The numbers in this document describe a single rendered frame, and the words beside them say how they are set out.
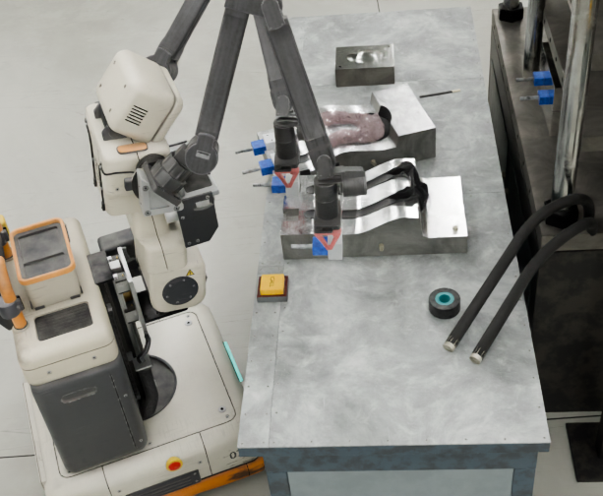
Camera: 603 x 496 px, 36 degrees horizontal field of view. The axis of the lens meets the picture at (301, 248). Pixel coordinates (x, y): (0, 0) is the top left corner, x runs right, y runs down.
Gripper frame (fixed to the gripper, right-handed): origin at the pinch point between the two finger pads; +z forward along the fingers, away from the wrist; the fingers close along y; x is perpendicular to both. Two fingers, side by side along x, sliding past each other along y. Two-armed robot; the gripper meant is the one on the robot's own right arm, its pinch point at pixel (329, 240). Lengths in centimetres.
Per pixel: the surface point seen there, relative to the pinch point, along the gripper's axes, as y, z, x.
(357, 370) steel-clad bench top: -30.5, 15.3, -6.6
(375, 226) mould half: 10.1, 4.5, -11.7
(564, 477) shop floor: -7, 94, -68
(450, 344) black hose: -25.5, 12.2, -29.0
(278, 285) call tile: -4.0, 11.9, 13.8
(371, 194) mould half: 24.4, 4.9, -10.9
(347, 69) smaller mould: 96, 8, -4
